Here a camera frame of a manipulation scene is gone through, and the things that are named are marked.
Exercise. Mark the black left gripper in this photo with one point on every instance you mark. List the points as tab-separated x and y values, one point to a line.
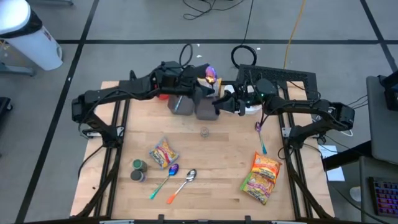
196	81

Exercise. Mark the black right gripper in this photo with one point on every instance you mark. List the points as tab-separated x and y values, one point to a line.
245	99

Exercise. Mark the green ramen packet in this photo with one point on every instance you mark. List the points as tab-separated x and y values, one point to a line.
256	188

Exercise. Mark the green-lid spice jar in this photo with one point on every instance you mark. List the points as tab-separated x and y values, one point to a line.
140	165

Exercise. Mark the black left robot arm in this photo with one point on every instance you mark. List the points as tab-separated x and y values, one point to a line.
124	91

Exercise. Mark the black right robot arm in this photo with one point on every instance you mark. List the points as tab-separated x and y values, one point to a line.
304	105

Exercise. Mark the dark grey translucent bin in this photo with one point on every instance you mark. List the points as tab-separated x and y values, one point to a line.
206	113
183	107

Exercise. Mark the white plastic bin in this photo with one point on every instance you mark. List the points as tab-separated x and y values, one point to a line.
253	110

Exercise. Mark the small glass jar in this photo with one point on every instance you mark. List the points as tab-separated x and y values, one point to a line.
204	132

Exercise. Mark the red plastic cup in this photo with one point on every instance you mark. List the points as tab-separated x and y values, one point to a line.
163	97

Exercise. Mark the orange ramen packet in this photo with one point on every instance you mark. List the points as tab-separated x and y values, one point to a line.
266	166

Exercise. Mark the blue-edged ramen packet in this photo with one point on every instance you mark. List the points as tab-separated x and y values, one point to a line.
163	154

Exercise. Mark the black-lid spice jar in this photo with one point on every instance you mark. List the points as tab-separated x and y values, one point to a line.
136	176

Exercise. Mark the white paper sheet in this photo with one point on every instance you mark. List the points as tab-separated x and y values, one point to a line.
335	174

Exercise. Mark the black desk beam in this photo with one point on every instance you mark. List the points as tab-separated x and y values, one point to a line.
345	157

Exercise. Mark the grey keyboard desk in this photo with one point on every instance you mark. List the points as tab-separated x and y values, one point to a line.
364	174

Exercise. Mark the white computer mouse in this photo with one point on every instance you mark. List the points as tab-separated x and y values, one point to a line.
356	193

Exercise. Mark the grey side desk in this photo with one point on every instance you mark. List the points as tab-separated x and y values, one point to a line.
382	130

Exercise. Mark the black device on desk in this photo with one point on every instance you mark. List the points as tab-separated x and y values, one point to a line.
390	93

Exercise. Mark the backlit keyboard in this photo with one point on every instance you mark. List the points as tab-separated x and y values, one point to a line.
385	196

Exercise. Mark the white trash can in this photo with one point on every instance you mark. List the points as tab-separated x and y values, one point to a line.
31	40

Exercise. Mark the grey table foot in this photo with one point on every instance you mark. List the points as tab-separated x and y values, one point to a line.
18	71

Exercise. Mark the black floor object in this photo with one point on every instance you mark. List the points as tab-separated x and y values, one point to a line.
4	107

